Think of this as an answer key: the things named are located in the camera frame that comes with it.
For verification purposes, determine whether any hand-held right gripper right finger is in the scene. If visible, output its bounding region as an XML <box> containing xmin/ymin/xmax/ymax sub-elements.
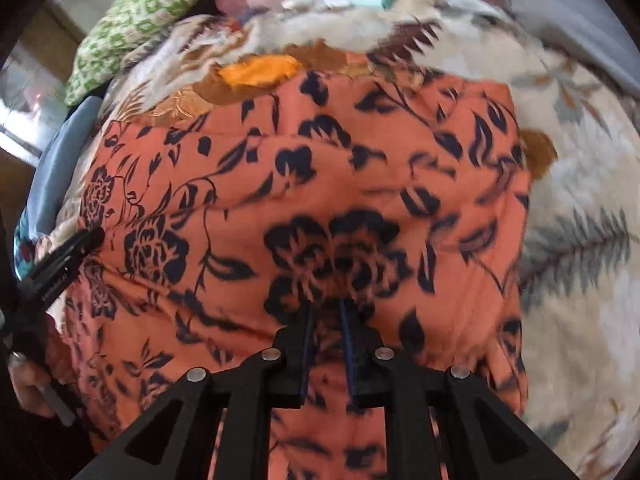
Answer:
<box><xmin>340</xmin><ymin>299</ymin><xmax>576</xmax><ymax>480</ymax></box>

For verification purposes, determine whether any grey pillow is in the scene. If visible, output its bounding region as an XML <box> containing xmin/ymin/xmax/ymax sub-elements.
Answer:
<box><xmin>492</xmin><ymin>0</ymin><xmax>640</xmax><ymax>96</ymax></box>

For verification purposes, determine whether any leaf-print fleece blanket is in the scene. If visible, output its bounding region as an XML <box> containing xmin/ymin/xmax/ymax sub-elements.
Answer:
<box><xmin>20</xmin><ymin>0</ymin><xmax>640</xmax><ymax>480</ymax></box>

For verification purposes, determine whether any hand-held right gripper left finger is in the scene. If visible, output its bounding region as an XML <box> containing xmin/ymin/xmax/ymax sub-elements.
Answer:
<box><xmin>72</xmin><ymin>300</ymin><xmax>318</xmax><ymax>480</ymax></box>

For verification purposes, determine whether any green checked pillow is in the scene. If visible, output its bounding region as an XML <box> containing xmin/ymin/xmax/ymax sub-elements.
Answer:
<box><xmin>65</xmin><ymin>0</ymin><xmax>246</xmax><ymax>106</ymax></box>

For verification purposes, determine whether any teal striped cloth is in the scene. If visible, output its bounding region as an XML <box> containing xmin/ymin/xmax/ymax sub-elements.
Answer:
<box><xmin>14</xmin><ymin>225</ymin><xmax>42</xmax><ymax>281</ymax></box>

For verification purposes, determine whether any blue pillow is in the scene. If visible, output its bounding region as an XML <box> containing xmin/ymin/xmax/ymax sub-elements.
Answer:
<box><xmin>20</xmin><ymin>95</ymin><xmax>106</xmax><ymax>241</ymax></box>

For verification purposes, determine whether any person's left hand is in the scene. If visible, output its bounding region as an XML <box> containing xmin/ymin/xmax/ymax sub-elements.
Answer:
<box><xmin>7</xmin><ymin>350</ymin><xmax>57</xmax><ymax>419</ymax></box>

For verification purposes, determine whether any patterned glass window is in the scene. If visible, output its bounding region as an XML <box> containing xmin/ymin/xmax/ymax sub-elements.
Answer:
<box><xmin>0</xmin><ymin>40</ymin><xmax>76</xmax><ymax>158</ymax></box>

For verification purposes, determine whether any orange floral cloth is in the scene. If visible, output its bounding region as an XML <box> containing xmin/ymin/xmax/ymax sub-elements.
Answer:
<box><xmin>60</xmin><ymin>67</ymin><xmax>533</xmax><ymax>480</ymax></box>

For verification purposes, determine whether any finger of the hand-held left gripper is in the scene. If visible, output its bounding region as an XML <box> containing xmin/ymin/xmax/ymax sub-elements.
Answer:
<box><xmin>27</xmin><ymin>227</ymin><xmax>106</xmax><ymax>313</ymax></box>

